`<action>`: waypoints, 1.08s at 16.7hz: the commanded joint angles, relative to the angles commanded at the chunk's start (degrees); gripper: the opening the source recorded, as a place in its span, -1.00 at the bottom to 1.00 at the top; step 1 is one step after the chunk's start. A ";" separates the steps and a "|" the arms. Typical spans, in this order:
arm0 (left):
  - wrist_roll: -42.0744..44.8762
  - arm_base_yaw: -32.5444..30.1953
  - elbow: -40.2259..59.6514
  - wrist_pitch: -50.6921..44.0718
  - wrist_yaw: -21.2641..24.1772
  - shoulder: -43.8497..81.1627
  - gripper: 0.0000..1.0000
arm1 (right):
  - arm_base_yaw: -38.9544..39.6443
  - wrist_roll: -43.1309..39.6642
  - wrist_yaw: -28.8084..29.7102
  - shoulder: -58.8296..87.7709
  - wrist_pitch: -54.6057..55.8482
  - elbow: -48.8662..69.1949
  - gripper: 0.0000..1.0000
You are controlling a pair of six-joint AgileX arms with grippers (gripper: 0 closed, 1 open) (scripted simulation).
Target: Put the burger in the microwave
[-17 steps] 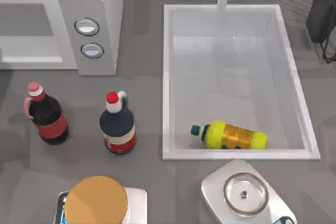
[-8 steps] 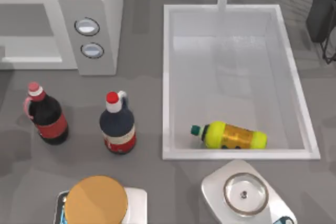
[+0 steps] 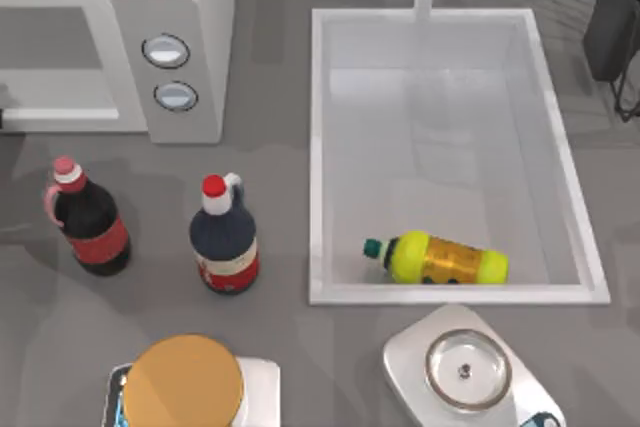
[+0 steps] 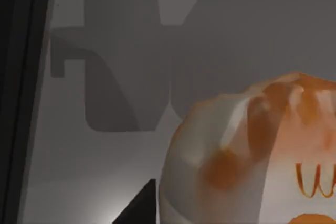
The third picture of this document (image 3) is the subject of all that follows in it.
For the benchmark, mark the dark bottle with red cap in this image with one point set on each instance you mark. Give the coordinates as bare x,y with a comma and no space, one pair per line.
225,242

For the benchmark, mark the white sink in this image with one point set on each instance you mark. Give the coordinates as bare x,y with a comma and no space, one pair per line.
440,147

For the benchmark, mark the yellow and orange bottle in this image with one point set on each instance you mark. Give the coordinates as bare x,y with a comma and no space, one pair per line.
440,258

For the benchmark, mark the small round microwave knob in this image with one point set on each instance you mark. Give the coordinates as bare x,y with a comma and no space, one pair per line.
175,96

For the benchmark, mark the large round microwave knob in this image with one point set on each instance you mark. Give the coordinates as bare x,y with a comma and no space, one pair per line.
165,51

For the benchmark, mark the dark bottle with pink cap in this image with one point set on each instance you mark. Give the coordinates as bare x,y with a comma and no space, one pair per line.
92,227

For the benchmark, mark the white scale with glass plate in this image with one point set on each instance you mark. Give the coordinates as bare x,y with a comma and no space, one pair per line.
467,369

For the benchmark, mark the white scale with orange plate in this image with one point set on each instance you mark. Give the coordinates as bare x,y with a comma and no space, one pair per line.
185,382

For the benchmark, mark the pale microwave oven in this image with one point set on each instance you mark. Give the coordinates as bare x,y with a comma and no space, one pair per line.
165,2

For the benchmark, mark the black stand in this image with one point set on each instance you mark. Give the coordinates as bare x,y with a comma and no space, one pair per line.
612,17

